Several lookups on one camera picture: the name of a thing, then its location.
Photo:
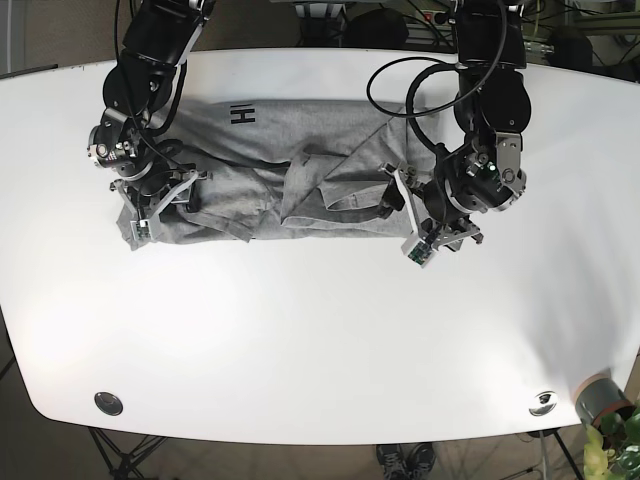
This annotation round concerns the green potted plant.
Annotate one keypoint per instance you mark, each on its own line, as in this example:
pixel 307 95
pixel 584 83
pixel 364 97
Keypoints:
pixel 612 451

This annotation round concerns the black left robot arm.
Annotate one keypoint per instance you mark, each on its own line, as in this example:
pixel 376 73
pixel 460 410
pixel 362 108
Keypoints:
pixel 493 109

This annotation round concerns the grey printed T-shirt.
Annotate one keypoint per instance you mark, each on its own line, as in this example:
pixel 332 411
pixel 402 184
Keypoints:
pixel 277 169

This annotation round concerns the grey plant pot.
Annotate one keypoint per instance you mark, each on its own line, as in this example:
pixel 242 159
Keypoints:
pixel 599 396

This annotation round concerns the metal table grommet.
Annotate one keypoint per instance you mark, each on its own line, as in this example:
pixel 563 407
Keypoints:
pixel 108 403
pixel 543 403

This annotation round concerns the right metal table grommet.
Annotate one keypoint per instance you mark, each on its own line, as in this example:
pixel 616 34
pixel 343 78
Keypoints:
pixel 543 403

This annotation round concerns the left metal table grommet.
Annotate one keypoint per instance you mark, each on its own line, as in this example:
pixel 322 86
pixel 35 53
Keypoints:
pixel 108 403

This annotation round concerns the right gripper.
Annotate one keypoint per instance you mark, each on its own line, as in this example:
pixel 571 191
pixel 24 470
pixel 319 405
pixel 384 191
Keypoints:
pixel 150 180

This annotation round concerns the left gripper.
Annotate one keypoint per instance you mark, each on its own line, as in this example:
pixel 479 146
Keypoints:
pixel 440 203

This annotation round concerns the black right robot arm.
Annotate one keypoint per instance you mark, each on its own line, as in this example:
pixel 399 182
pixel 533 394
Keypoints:
pixel 141 95

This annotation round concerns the person's dark shoes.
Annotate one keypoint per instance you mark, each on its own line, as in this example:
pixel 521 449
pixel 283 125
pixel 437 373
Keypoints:
pixel 397 465

